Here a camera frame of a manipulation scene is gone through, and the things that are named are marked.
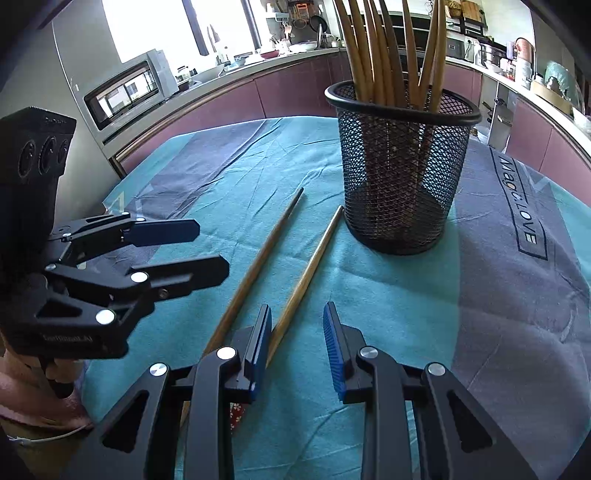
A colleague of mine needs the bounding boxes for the person's left hand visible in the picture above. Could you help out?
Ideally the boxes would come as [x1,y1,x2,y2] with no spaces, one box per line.
[0,344,87,400]

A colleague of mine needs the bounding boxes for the teal and grey tablecloth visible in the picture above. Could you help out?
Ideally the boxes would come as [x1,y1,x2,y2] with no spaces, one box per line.
[78,115,591,480]

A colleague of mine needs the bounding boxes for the person's left forearm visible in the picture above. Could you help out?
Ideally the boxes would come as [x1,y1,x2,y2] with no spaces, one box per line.
[0,369,93,430]

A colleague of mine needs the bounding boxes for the steel pot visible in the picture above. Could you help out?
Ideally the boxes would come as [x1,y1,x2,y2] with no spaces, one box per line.
[479,42,505,66]

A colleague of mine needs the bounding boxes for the light wooden chopstick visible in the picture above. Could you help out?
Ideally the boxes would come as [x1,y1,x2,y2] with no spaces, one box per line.
[228,205,345,431]

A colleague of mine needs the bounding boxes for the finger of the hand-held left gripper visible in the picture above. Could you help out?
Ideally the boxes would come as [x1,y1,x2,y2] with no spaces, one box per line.
[34,255,230,325]
[47,211,201,269]

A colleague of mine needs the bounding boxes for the white cable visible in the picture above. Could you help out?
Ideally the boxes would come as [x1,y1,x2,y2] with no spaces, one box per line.
[7,425,93,448]

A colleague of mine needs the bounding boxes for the bunch of wooden chopsticks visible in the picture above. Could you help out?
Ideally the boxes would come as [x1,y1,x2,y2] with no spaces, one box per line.
[333,0,448,232]

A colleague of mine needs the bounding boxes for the pink kettle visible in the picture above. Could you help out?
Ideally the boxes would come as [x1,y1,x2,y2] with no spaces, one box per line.
[513,38,537,70]

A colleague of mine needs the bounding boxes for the green glass dome cover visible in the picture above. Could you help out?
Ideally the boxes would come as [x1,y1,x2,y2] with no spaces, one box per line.
[545,61,581,108]

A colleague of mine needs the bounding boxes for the pink kitchen cabinets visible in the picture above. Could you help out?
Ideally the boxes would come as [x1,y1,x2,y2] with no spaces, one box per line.
[111,48,591,217]

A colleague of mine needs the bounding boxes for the black mesh holder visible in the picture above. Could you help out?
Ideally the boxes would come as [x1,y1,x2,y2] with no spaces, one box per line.
[324,79,482,256]

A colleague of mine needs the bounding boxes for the dark wooden chopstick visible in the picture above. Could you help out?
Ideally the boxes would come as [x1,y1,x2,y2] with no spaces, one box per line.
[179,187,305,428]

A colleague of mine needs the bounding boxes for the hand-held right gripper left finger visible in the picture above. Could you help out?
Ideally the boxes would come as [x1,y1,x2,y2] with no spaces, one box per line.
[62,304,273,480]

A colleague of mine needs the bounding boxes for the kitchen window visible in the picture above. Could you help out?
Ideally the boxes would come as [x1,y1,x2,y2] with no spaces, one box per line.
[100,0,259,63]

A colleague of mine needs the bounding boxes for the silver microwave oven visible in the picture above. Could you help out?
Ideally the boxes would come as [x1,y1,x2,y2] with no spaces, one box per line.
[83,48,180,131]

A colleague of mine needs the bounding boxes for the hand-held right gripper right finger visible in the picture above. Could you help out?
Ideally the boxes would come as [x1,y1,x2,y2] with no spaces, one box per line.
[322,301,541,480]

